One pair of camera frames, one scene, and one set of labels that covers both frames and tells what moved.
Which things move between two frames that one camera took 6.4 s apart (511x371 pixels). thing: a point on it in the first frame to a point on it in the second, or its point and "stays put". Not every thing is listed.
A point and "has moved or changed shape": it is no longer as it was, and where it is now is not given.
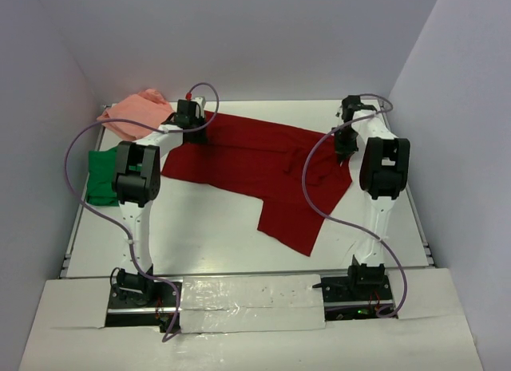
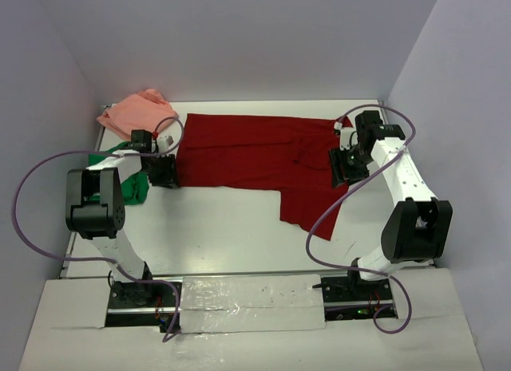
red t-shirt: [266, 163] has moved or changed shape
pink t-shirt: [148, 108] stays put
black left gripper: [201, 138] to [169, 178]
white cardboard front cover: [255, 323] stays put
